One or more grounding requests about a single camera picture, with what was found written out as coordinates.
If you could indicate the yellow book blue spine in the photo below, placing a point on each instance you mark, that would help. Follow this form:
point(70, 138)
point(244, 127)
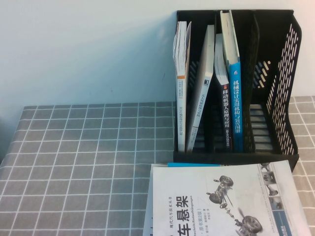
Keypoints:
point(237, 98)

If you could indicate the white book orange spine mark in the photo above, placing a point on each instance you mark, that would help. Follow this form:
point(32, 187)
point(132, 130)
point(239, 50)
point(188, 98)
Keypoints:
point(181, 110)

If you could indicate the black mobile robot book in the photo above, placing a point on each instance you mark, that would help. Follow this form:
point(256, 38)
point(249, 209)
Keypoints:
point(226, 110)

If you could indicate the grey white thin book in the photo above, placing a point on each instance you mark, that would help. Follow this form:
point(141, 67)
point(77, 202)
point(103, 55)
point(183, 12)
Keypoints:
point(206, 61)

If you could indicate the white book with black marks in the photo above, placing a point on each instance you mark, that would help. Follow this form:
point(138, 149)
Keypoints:
point(147, 226)

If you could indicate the white car suspension book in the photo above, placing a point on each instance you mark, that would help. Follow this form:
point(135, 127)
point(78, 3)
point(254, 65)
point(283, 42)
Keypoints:
point(221, 209)

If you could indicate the black plastic book stand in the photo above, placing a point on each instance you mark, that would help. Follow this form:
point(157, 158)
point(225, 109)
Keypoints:
point(270, 49)

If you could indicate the grey checked tablecloth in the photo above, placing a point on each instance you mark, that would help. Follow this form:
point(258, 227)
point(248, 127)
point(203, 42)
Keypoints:
point(73, 159)

